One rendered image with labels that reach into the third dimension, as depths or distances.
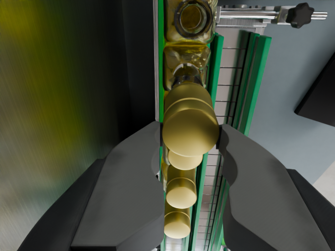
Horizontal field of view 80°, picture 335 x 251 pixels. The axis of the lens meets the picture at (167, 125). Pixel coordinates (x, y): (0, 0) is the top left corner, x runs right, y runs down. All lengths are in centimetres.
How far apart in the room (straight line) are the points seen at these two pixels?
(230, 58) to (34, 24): 35
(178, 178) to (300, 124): 56
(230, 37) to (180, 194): 32
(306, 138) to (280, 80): 23
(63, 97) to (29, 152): 6
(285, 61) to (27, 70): 58
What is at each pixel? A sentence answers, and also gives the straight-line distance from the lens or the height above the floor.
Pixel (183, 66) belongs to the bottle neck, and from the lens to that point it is 21.
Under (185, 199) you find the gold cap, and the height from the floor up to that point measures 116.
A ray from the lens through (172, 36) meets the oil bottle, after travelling 23.
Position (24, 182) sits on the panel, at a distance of 19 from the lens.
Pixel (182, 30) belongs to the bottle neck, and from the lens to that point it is 17.
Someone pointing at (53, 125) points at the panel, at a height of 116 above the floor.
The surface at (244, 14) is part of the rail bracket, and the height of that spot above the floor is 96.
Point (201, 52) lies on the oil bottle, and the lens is 24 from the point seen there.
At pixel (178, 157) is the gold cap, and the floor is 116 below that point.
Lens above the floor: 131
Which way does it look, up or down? 60 degrees down
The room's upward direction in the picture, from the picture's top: 173 degrees counter-clockwise
